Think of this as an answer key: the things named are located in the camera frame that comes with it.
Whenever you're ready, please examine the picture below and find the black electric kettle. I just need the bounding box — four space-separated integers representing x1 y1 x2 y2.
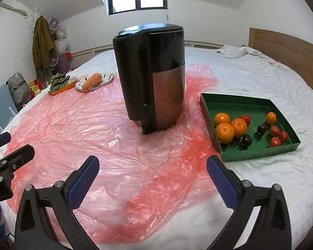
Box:
113 23 185 134

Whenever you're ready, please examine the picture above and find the orange back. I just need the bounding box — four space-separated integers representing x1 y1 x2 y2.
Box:
214 112 230 126

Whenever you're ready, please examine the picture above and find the red apple back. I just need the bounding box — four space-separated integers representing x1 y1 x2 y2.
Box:
270 126 281 137

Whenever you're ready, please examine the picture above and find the crumpled white blanket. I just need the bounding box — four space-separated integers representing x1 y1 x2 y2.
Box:
215 45 283 67

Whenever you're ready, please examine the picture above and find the purple bucket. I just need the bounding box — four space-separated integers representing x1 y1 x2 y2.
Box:
53 54 71 74

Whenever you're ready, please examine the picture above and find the olive coat on rack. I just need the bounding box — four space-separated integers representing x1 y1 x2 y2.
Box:
32 16 57 69

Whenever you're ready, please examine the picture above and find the carrot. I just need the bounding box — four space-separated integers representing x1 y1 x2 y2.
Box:
82 73 102 90

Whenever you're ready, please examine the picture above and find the pink plastic sheet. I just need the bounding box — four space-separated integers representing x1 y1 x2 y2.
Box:
7 64 218 243

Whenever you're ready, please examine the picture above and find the striped white plate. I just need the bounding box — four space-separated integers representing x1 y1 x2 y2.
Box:
75 73 114 92

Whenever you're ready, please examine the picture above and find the orange oval dish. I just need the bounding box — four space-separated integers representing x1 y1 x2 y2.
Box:
48 77 78 95

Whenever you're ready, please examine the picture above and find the light blue suitcase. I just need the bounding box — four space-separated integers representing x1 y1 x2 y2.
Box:
0 84 18 134

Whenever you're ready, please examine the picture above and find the green leafy vegetable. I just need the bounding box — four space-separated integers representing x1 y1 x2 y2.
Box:
49 73 70 92

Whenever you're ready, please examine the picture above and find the dark plum back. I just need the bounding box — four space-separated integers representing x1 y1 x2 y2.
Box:
256 124 267 136

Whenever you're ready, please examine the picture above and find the wooden headboard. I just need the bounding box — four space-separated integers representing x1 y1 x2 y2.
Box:
248 28 313 89

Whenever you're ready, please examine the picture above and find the small orange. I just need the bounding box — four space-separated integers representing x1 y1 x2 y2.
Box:
266 112 276 125

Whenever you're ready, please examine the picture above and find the white coat rack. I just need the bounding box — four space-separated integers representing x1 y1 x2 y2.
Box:
28 7 44 33

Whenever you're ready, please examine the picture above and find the grey bag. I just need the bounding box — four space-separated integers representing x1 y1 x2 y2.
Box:
6 72 33 110

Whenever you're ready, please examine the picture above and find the small white fan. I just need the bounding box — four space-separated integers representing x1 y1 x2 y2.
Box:
48 17 60 30

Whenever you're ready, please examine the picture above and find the dark plum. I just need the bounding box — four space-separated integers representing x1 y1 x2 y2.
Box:
256 124 267 136
240 134 253 148

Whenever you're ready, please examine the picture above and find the dark plum front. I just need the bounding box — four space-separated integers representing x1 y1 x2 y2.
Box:
240 134 253 148

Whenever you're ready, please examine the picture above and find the red yellow box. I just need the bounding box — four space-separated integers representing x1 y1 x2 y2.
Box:
28 79 43 97

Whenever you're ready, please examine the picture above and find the green tray box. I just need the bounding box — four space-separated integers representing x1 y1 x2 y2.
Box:
199 93 301 162

